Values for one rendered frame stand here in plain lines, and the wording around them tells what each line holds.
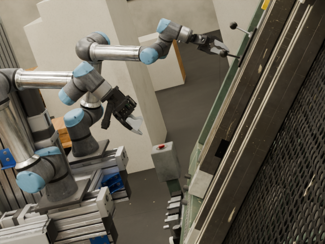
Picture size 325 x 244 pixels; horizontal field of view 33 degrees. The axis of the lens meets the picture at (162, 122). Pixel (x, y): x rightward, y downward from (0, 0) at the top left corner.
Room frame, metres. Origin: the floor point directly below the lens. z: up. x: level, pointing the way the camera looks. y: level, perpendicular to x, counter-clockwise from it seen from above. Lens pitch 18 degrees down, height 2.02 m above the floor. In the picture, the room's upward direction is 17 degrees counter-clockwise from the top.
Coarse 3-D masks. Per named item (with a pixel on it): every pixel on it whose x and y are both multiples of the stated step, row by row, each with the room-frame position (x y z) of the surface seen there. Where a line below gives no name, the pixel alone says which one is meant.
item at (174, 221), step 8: (176, 192) 2.63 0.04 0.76; (176, 200) 2.54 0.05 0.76; (168, 208) 2.56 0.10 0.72; (176, 208) 2.46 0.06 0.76; (168, 216) 2.40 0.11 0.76; (176, 216) 2.37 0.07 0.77; (168, 224) 2.36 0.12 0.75; (176, 224) 2.35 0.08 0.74; (176, 232) 2.22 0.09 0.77; (176, 240) 2.21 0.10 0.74
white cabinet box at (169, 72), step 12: (144, 36) 7.95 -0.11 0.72; (156, 36) 7.64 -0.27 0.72; (168, 60) 7.51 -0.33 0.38; (180, 60) 7.80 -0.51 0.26; (156, 72) 7.55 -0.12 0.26; (168, 72) 7.52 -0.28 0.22; (180, 72) 7.49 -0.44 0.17; (156, 84) 7.56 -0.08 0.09; (168, 84) 7.53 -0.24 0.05; (180, 84) 7.50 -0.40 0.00
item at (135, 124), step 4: (128, 120) 2.07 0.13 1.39; (132, 120) 2.07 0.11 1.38; (136, 120) 2.07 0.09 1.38; (140, 120) 2.07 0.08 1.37; (132, 124) 2.07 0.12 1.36; (136, 124) 2.07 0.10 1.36; (140, 124) 2.07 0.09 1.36; (136, 128) 2.07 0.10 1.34; (136, 132) 2.07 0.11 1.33; (140, 132) 2.09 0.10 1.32
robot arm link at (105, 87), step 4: (104, 84) 2.08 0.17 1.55; (108, 84) 2.10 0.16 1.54; (100, 88) 2.07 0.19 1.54; (104, 88) 2.08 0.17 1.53; (108, 88) 2.08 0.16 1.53; (92, 92) 2.12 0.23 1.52; (96, 92) 2.08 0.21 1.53; (100, 92) 2.07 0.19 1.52; (104, 92) 2.07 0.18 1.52; (108, 92) 2.08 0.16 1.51; (96, 96) 2.09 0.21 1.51; (100, 96) 2.07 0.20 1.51; (104, 96) 2.08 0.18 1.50
